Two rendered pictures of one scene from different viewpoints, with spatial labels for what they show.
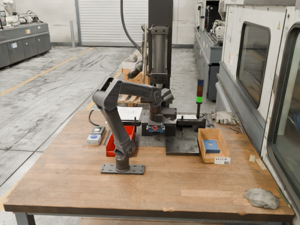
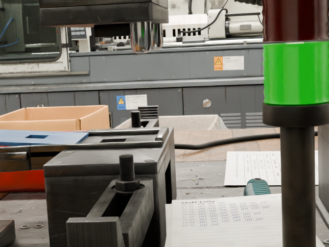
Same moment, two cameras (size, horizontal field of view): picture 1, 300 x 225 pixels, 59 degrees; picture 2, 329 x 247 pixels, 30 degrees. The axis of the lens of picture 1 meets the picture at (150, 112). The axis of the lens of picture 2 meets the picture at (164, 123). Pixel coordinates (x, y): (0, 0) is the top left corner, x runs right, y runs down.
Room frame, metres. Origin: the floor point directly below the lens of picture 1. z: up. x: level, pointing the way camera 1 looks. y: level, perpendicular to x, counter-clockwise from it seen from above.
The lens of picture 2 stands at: (1.52, -0.67, 1.09)
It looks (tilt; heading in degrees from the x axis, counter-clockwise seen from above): 8 degrees down; 92
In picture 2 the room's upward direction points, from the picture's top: 3 degrees counter-clockwise
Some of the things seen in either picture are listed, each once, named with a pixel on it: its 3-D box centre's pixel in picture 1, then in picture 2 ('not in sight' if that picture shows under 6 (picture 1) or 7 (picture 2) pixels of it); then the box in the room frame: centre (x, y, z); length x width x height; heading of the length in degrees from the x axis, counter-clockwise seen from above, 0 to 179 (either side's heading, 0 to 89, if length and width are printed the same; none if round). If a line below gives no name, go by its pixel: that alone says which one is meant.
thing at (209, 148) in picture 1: (211, 144); not in sight; (1.26, -0.33, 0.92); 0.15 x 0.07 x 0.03; 176
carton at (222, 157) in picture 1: (213, 145); not in sight; (1.23, -0.33, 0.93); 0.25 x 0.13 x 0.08; 177
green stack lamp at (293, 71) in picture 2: (199, 98); (295, 71); (1.58, -0.31, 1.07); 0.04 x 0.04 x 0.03
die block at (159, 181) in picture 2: (158, 127); (120, 188); (1.44, -0.05, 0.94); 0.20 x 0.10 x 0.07; 87
